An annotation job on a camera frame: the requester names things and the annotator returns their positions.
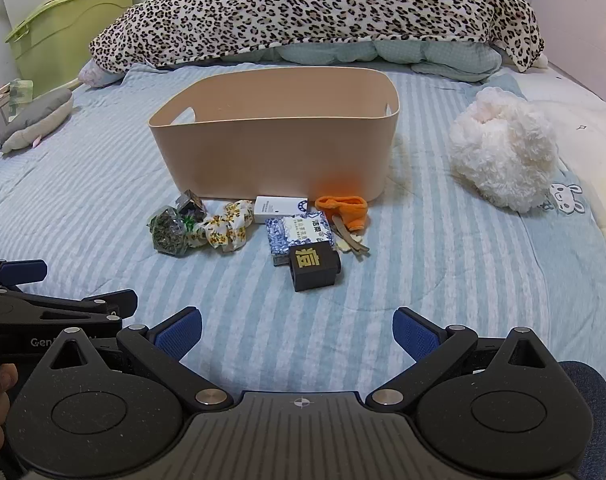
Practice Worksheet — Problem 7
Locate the grey plush toy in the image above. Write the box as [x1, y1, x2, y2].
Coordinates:
[0, 87, 76, 154]

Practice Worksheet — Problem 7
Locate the small silver packet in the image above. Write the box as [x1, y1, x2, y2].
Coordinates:
[175, 190, 204, 217]

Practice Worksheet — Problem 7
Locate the orange sock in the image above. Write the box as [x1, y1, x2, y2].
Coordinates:
[315, 194, 370, 234]

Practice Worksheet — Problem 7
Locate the black box with gold print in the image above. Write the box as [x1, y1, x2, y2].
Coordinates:
[288, 241, 342, 294]

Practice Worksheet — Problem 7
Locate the person's leg in jeans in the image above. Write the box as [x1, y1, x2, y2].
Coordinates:
[557, 360, 606, 480]

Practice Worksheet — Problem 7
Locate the green white candy packet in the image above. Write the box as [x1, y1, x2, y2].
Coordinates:
[184, 216, 210, 247]

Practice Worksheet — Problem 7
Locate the leopard print blanket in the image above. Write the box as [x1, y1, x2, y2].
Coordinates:
[89, 0, 545, 74]

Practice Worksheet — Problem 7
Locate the white fluffy plush toy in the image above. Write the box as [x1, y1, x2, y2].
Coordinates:
[448, 87, 560, 213]

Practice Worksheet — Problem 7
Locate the pink pillow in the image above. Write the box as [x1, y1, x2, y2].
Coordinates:
[78, 59, 126, 87]

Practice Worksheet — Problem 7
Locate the white card box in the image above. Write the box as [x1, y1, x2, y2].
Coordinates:
[253, 195, 310, 224]

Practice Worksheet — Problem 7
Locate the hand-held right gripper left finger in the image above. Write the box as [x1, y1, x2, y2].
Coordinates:
[43, 306, 234, 408]

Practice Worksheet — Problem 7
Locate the green patterned bag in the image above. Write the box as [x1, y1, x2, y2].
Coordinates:
[0, 78, 34, 127]

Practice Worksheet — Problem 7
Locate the floral hair scrunchie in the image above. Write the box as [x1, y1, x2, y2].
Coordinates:
[198, 199, 255, 255]

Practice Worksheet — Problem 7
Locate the light blue quilt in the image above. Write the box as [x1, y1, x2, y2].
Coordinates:
[218, 37, 504, 84]

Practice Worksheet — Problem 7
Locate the rabbit print pillow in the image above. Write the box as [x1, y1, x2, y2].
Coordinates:
[488, 72, 606, 243]

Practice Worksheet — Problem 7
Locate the green plastic storage box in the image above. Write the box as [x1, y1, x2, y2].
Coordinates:
[4, 0, 136, 94]

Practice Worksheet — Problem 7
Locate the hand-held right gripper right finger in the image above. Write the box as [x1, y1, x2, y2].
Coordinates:
[365, 307, 554, 408]

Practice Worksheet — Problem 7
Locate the blue striped bedsheet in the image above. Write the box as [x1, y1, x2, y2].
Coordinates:
[0, 62, 606, 413]

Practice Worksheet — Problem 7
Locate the green tea leaf packet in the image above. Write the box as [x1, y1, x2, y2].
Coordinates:
[149, 205, 194, 257]

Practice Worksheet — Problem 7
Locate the blue white patterned packet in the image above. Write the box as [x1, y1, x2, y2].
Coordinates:
[265, 212, 332, 267]

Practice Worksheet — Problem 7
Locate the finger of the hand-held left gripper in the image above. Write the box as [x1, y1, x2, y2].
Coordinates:
[0, 289, 139, 323]
[0, 259, 49, 287]

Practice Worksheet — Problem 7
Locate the beige storage basket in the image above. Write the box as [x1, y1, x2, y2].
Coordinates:
[149, 66, 400, 203]

